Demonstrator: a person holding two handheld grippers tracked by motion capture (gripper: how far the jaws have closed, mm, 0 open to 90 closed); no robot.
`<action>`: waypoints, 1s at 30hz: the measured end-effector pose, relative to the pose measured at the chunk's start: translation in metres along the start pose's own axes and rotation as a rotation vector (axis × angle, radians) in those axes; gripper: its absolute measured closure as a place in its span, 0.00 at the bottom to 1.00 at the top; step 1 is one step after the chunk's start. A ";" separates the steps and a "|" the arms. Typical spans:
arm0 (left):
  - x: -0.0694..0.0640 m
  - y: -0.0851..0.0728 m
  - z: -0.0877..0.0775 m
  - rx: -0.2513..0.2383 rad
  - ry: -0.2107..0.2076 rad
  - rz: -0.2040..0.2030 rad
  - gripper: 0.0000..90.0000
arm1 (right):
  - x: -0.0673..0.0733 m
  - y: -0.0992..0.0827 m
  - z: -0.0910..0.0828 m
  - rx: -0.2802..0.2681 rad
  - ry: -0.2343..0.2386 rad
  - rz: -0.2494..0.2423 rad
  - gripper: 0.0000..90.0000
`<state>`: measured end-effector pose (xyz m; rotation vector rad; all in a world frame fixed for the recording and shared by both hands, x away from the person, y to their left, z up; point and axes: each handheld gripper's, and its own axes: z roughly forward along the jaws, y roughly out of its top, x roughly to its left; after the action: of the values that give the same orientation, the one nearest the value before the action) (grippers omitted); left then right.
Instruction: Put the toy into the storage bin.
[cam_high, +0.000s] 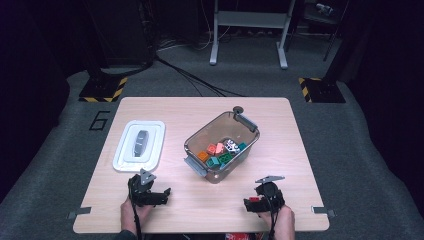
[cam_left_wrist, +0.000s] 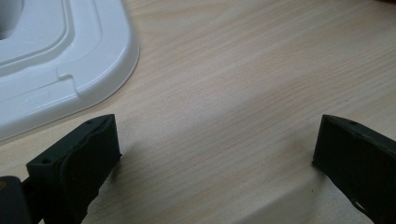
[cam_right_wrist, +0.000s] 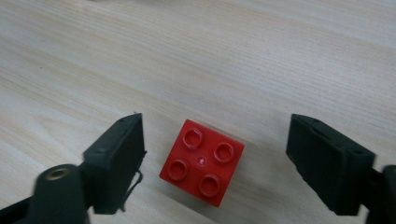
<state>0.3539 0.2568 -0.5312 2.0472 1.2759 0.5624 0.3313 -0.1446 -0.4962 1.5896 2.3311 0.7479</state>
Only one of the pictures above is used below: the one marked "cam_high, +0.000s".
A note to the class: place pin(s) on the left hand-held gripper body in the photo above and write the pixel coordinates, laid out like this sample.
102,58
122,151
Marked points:
140,188

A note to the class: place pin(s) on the salmon toy brick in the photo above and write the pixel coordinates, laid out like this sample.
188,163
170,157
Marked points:
220,148

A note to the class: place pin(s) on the dark curtain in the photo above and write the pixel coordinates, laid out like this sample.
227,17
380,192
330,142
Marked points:
26,83
393,83

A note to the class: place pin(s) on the dark round disc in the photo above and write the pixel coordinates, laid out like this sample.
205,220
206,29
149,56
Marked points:
237,109

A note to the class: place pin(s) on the white box lid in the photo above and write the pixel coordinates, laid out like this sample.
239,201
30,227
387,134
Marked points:
128,160

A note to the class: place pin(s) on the small orange-red toy brick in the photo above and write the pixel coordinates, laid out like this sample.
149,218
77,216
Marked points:
211,148

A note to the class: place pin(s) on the white toy ambulance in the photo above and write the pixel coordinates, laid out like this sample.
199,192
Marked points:
232,146

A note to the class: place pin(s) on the white metal desk frame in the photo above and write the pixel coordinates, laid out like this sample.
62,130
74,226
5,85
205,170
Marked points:
250,19

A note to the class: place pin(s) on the small grey device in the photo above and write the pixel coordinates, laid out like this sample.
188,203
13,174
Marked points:
324,8

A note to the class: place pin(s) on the person's left hand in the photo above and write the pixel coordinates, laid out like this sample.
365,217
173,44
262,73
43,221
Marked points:
130,216

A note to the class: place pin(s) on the person's right hand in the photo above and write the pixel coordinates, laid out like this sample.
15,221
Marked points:
283,221

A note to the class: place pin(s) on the transparent brown storage box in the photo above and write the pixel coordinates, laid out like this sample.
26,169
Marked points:
213,131

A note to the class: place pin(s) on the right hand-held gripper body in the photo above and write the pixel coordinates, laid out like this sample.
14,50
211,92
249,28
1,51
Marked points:
273,193

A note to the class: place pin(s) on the red patterned object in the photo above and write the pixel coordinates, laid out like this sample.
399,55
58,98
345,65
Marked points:
238,236

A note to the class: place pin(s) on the black equipment cabinet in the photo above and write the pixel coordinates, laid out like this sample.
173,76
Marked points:
120,30

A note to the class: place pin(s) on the yellow-orange toy brick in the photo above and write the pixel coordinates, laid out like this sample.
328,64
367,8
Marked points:
202,156

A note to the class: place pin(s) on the black side table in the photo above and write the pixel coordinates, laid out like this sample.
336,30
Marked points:
316,18

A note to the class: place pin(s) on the red toy brick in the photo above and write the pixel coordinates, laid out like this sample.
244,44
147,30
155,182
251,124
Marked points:
254,199

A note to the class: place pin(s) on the grey tape piece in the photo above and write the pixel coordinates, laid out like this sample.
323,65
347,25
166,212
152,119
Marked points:
80,211
321,210

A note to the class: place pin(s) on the black striped stand base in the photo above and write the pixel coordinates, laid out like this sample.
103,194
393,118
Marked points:
100,90
325,90

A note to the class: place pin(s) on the green toy brick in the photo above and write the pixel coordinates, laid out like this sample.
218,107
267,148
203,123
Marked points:
226,157

